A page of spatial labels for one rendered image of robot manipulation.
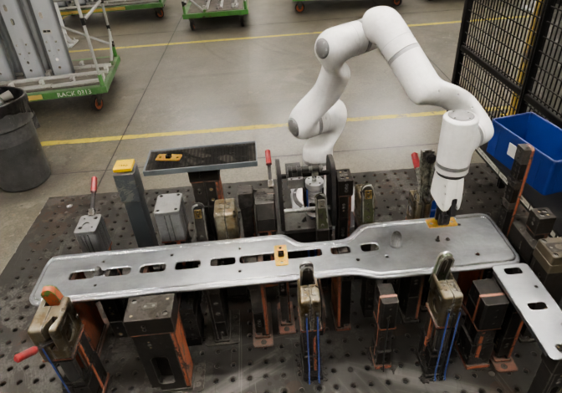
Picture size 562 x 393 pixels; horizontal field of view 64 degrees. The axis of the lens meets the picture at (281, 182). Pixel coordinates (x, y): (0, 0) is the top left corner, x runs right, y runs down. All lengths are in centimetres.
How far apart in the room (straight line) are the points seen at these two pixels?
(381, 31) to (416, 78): 15
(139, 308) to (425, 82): 92
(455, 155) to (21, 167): 330
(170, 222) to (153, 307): 29
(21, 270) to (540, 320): 178
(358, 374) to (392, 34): 96
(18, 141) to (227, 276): 276
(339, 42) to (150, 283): 86
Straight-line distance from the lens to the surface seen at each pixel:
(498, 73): 220
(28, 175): 395
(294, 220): 150
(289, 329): 152
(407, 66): 121
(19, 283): 200
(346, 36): 135
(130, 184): 157
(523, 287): 135
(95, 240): 150
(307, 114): 159
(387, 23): 125
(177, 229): 142
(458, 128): 115
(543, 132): 183
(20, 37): 539
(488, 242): 144
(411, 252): 136
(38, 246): 214
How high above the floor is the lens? 192
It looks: 35 degrees down
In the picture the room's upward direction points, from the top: 4 degrees counter-clockwise
